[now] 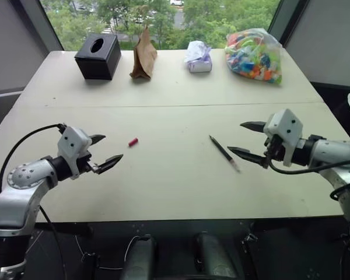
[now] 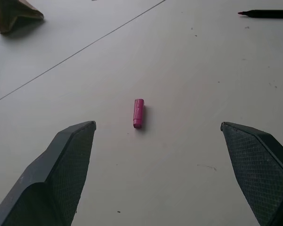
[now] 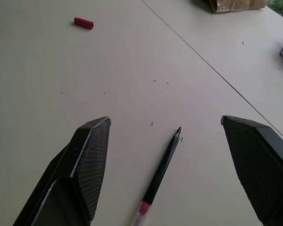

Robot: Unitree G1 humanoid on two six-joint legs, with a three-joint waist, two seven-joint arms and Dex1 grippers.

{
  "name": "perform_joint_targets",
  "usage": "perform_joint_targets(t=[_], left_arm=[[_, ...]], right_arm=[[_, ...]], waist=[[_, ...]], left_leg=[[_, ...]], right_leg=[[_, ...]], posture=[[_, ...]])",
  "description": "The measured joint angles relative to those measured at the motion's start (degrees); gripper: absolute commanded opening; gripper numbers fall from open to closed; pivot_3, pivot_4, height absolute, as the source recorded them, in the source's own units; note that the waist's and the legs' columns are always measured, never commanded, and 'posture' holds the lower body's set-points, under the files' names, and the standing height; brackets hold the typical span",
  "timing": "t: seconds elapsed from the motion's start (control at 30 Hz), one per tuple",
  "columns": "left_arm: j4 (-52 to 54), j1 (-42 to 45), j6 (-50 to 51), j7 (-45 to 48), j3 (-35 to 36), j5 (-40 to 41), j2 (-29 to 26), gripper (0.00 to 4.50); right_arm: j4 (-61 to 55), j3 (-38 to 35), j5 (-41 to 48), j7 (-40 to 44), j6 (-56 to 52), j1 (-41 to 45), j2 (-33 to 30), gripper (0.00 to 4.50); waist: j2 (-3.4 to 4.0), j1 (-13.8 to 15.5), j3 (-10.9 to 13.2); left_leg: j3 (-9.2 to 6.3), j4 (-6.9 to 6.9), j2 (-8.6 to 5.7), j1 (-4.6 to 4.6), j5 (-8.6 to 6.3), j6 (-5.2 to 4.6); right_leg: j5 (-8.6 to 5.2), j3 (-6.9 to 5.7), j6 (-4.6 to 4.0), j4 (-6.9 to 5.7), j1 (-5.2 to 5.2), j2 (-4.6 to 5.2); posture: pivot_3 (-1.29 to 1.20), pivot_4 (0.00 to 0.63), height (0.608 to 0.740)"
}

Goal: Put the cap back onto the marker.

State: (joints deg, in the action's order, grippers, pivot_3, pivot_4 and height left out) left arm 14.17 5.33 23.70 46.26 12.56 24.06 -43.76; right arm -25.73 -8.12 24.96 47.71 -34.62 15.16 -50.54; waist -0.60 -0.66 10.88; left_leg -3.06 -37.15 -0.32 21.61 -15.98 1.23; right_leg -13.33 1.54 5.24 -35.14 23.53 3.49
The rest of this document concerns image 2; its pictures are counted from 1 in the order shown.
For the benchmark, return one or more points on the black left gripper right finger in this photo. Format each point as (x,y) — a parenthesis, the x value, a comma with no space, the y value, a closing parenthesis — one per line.
(257,169)

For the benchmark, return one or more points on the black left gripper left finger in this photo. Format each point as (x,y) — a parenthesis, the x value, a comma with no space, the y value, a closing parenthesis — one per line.
(56,169)

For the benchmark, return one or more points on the pink marker cap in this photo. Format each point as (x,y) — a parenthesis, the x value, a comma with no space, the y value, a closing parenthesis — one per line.
(138,113)

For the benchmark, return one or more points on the black marker with red tip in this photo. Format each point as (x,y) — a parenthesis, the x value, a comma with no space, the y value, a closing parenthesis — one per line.
(266,13)

